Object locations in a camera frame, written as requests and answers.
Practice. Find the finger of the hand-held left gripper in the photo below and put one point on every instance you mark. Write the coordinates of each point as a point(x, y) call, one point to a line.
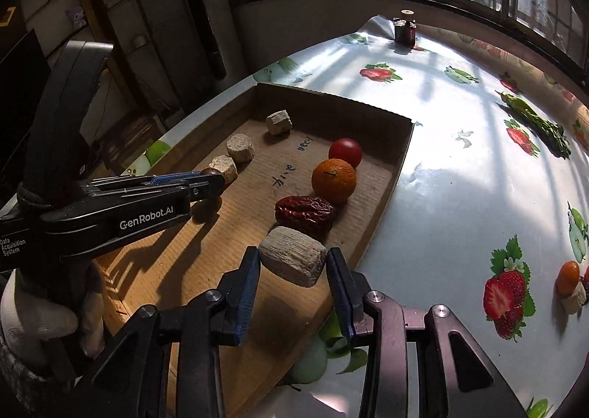
point(205, 192)
point(177, 178)

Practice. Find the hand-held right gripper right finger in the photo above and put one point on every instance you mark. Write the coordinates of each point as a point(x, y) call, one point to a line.
point(343, 289)

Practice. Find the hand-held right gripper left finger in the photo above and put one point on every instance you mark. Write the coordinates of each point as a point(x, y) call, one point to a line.
point(246, 294)

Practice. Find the small beige root chunk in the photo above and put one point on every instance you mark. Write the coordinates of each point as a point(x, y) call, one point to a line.
point(279, 122)
point(573, 299)
point(240, 147)
point(226, 167)

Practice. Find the shallow cardboard box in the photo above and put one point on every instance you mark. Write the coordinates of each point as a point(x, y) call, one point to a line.
point(248, 208)

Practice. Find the large ribbed beige chunk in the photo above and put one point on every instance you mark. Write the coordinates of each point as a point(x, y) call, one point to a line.
point(294, 261)

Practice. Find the large red date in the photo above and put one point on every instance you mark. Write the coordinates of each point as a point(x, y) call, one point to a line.
point(303, 213)

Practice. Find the orange tangerine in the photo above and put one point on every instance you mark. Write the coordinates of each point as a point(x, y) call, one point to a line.
point(568, 277)
point(333, 179)

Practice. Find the red tomato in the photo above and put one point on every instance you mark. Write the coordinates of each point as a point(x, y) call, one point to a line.
point(345, 152)

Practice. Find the person's left forearm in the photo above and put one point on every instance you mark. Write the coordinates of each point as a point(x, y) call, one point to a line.
point(23, 395)

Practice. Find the person's left hand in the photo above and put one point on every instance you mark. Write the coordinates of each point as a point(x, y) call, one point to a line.
point(32, 317)

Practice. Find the fruit-print tablecloth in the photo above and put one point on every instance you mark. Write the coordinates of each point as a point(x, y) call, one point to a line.
point(460, 215)

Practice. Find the dark upright pole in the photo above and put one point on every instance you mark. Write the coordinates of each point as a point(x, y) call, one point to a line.
point(198, 8)

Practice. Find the purple plush toy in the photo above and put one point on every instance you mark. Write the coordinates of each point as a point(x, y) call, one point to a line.
point(76, 16)

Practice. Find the green leafy vegetable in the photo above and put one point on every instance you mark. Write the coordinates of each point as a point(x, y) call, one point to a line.
point(538, 123)

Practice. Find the small dark jar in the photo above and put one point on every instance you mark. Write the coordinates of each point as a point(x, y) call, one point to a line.
point(405, 31)

